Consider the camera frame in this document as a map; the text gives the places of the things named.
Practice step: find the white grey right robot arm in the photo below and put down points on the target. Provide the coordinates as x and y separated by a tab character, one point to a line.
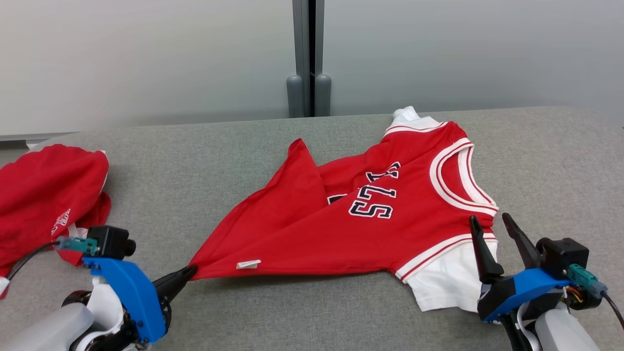
563	331

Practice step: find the grey partition base rail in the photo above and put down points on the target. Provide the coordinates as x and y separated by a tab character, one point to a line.
34	136

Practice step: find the grey rounded partition foot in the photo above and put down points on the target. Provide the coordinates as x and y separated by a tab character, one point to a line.
294	95
322	95

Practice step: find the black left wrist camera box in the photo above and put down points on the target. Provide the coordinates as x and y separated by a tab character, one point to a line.
112	241

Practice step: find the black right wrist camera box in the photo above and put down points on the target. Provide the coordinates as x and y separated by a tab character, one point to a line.
565	256

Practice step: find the grey partition post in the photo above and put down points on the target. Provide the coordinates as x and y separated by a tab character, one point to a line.
304	44

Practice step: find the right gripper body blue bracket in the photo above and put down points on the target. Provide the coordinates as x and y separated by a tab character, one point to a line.
521	287

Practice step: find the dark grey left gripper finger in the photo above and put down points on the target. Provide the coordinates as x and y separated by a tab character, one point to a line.
175	277
176	290

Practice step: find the red basketball shorts white trim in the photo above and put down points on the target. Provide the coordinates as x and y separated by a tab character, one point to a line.
44	195

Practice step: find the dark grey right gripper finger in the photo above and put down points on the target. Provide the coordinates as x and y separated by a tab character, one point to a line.
482	258
521	243

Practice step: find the red basketball jersey white trim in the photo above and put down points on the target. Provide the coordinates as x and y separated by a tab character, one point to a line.
302	234

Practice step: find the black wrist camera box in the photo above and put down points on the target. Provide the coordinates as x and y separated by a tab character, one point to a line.
112	241
565	256

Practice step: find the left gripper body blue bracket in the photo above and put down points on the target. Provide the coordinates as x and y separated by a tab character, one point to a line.
131	292

